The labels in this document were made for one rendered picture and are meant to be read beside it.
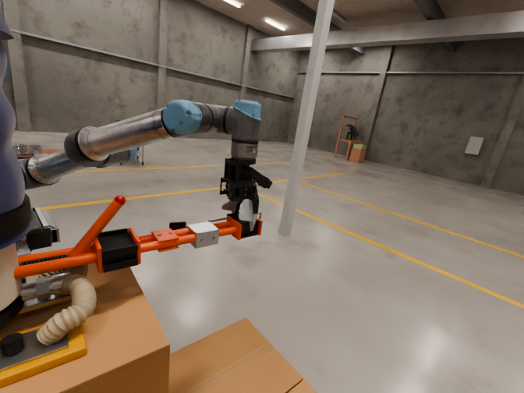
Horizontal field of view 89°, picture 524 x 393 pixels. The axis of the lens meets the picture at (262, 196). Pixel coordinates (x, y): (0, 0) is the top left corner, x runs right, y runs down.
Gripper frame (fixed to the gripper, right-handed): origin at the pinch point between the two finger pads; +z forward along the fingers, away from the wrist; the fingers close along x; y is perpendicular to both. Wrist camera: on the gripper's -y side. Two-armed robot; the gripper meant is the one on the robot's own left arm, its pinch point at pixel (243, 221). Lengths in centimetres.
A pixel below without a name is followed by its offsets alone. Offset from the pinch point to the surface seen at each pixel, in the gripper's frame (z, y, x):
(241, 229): -0.1, 4.2, 4.6
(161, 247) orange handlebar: 0.9, 26.6, 3.0
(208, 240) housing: 1.8, 13.9, 3.2
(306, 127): -26, -207, -164
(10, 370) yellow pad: 12, 54, 13
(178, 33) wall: -326, -441, -1120
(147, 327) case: 13.6, 32.9, 12.8
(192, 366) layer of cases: 67, 8, -15
